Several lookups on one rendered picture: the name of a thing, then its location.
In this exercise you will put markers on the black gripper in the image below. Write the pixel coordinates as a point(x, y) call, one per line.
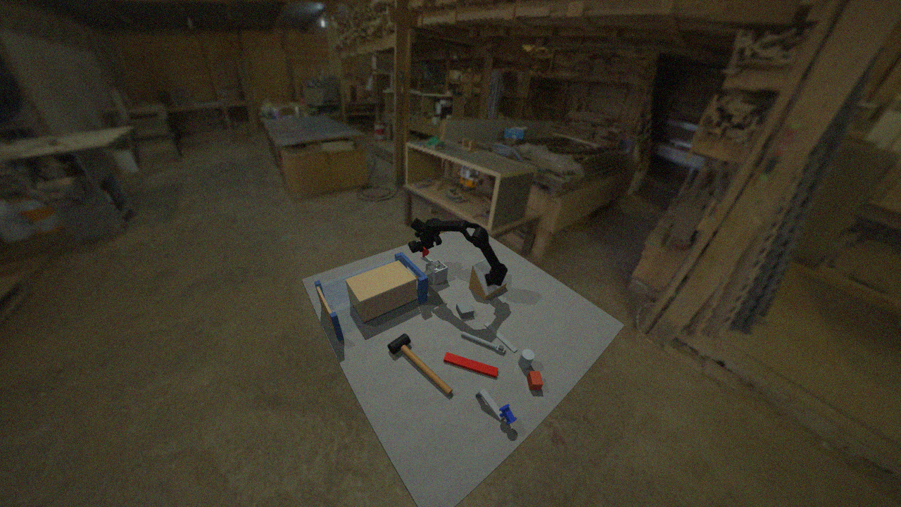
point(423, 243)

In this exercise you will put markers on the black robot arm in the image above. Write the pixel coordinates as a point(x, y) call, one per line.
point(480, 238)

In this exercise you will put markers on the mallet with black head and wooden handle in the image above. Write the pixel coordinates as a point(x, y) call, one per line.
point(401, 344)

